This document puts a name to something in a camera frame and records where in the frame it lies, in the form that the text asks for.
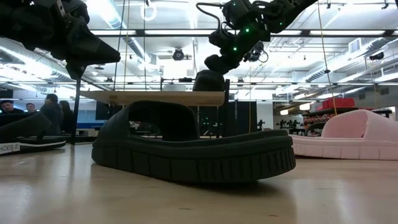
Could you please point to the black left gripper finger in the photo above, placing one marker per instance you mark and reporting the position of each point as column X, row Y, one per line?
column 87, row 49

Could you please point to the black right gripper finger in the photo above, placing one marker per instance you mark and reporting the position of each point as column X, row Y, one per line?
column 217, row 63

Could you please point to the black ribbed foam slide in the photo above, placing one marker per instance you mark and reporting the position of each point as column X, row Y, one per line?
column 192, row 155
column 208, row 81

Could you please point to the pink foam slide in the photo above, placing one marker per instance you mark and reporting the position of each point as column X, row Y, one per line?
column 357, row 137

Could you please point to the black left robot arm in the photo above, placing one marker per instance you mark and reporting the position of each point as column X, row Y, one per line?
column 15, row 18

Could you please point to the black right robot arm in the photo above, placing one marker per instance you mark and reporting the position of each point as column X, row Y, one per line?
column 289, row 12

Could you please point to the person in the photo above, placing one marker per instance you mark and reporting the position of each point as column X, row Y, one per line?
column 9, row 106
column 30, row 107
column 67, row 119
column 53, row 115

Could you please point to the small black robot arms row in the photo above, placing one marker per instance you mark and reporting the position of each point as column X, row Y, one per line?
column 287, row 124

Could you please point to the dark storage rack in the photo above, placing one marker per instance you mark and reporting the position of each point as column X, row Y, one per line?
column 323, row 116

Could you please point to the red storage bin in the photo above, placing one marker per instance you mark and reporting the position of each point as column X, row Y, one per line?
column 338, row 103

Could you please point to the white shoes label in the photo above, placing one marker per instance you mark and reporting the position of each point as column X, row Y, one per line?
column 8, row 148

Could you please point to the round black ceiling camera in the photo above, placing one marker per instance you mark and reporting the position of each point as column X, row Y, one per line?
column 178, row 54

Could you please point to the black overhead frame beam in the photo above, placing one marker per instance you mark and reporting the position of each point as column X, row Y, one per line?
column 186, row 32

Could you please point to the wooden shelf black frame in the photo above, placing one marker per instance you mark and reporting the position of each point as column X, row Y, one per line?
column 155, row 97

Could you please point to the small black ceiling camera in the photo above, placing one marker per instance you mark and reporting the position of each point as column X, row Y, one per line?
column 377, row 56

